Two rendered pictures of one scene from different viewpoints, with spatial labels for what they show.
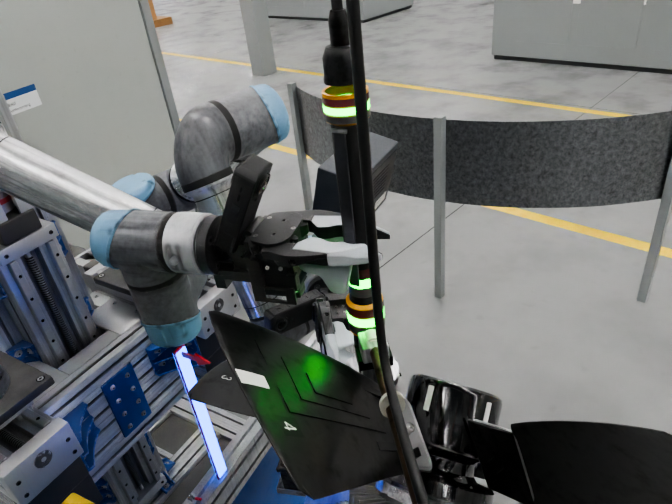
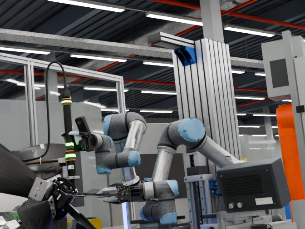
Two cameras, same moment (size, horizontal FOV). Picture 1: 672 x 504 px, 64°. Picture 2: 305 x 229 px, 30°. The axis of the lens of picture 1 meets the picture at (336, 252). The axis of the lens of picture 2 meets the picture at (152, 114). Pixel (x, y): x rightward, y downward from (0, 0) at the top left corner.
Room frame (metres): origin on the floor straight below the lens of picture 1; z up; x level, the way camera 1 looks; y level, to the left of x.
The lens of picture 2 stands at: (1.11, -2.53, 1.10)
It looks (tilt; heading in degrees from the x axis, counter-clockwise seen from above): 9 degrees up; 95
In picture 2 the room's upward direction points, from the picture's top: 6 degrees counter-clockwise
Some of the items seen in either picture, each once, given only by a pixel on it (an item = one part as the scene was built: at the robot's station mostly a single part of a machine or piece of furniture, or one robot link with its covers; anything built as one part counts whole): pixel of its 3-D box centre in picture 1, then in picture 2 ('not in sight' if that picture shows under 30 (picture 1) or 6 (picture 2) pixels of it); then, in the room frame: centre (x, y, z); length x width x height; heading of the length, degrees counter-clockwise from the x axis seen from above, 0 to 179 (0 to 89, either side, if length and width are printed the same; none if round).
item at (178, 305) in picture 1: (170, 295); (106, 162); (0.61, 0.23, 1.34); 0.11 x 0.08 x 0.11; 173
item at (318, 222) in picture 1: (351, 243); (76, 138); (0.53, -0.02, 1.44); 0.09 x 0.03 x 0.06; 78
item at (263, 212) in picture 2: not in sight; (241, 212); (1.22, -0.04, 1.04); 0.24 x 0.03 x 0.03; 149
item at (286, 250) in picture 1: (295, 250); not in sight; (0.49, 0.04, 1.46); 0.09 x 0.05 x 0.02; 61
